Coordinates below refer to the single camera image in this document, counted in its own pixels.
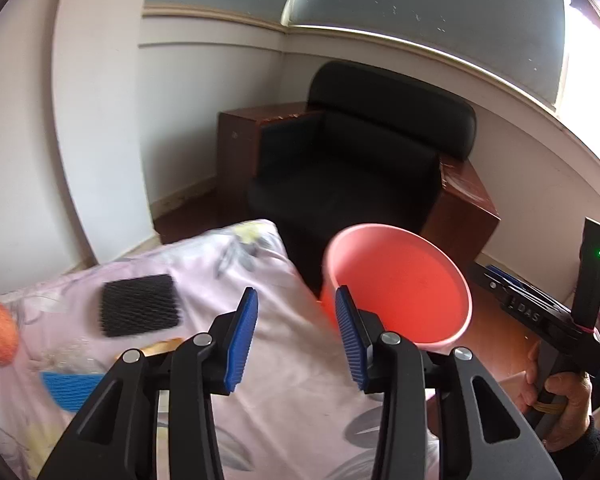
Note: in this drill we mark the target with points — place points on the floral pink tablecloth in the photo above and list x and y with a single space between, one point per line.
290 410

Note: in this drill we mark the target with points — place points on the orange fruit peel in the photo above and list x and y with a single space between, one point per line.
162 347

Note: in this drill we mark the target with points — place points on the person's right forearm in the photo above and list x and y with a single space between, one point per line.
587 442

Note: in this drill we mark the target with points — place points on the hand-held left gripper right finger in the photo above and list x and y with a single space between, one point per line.
350 340

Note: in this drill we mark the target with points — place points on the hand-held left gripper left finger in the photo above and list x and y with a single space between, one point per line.
242 340

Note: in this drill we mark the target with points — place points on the person's right hand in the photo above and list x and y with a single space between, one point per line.
572 410

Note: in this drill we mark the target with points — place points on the pink plastic bucket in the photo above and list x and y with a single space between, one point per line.
405 285

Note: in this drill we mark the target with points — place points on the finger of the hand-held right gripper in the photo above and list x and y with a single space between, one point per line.
497 272
490 287

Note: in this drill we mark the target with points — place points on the black armchair with wooden sides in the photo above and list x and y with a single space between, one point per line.
340 170

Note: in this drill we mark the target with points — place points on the blue foam fruit net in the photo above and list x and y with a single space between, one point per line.
67 385

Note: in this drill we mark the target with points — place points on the clear plastic wrapper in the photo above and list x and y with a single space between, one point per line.
75 355

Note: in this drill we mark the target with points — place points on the black foam fruit net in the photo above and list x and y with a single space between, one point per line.
140 305

